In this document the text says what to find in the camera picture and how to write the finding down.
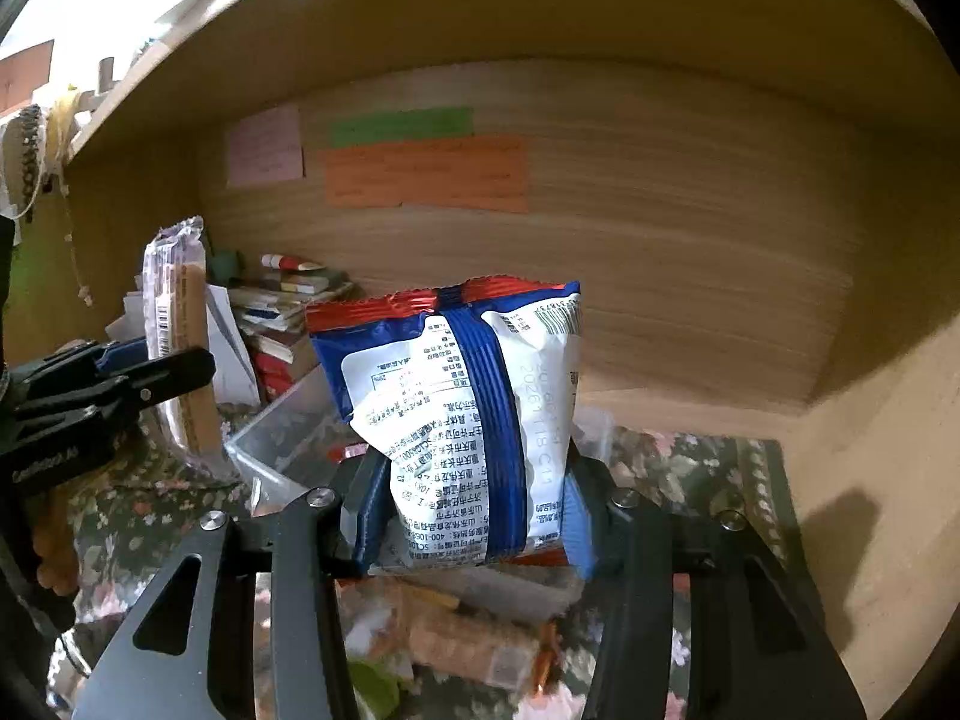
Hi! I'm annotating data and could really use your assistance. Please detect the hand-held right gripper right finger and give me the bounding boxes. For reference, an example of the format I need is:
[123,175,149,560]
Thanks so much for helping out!
[559,435,871,720]

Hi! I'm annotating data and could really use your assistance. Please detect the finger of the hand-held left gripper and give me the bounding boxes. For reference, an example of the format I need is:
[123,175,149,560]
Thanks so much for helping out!
[94,346,218,421]
[90,339,155,377]

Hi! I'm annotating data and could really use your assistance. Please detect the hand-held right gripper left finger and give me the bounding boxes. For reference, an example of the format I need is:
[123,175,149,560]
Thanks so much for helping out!
[71,450,395,720]

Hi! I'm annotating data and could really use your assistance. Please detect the clear cracker packet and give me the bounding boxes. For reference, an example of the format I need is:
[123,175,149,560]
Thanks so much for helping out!
[142,216,242,485]

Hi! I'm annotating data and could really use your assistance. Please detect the clear plastic box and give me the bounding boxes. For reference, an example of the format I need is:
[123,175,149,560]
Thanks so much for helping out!
[223,371,623,616]

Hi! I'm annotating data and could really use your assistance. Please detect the blue white snack packet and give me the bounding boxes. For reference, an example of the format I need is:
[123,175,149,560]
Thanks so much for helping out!
[304,277,597,567]

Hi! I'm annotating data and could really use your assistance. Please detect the person's left hand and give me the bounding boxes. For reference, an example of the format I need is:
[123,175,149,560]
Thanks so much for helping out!
[31,465,82,595]

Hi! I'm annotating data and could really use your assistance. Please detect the white paper sheets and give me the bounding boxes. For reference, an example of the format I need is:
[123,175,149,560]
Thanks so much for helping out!
[105,281,260,407]

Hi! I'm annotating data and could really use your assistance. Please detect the floral tablecloth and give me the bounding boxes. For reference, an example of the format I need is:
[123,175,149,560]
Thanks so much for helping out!
[45,397,807,720]

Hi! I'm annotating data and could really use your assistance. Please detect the stack of books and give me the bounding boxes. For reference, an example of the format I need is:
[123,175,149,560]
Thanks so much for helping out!
[229,251,358,402]

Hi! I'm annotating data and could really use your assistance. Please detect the beige biscuit packet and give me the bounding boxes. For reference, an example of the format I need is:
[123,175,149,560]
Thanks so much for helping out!
[405,598,557,692]

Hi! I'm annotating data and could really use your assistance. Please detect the green snack packet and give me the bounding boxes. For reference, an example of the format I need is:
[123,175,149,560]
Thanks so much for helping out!
[346,658,415,720]

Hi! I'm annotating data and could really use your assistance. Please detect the beaded headband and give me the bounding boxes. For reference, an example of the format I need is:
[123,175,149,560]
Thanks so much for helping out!
[0,105,47,220]

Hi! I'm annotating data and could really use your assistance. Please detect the yellow headband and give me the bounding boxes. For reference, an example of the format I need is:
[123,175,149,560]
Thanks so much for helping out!
[41,84,87,166]

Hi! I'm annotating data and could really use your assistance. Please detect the pink sticky note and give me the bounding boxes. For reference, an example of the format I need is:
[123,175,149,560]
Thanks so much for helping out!
[226,106,305,188]

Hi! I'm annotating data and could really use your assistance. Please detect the orange sticky note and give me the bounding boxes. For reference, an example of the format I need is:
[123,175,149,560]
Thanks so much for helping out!
[315,136,530,214]

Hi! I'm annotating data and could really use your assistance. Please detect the green sticky note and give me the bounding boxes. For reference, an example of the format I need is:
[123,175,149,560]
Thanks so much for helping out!
[330,106,475,148]

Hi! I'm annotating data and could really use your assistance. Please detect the white hanging cord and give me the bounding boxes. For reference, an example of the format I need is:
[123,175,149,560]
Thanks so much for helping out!
[61,180,96,308]

